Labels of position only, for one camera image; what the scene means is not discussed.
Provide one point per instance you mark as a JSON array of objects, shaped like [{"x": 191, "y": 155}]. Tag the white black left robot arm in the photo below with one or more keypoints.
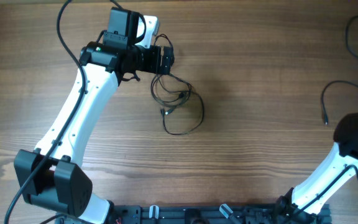
[{"x": 51, "y": 176}]

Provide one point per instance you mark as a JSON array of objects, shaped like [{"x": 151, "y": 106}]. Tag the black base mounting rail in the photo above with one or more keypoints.
[{"x": 258, "y": 214}]

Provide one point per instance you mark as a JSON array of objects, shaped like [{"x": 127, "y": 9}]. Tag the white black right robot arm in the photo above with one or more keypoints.
[{"x": 306, "y": 200}]

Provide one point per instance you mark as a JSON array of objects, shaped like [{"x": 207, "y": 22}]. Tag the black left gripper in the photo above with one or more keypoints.
[{"x": 153, "y": 66}]

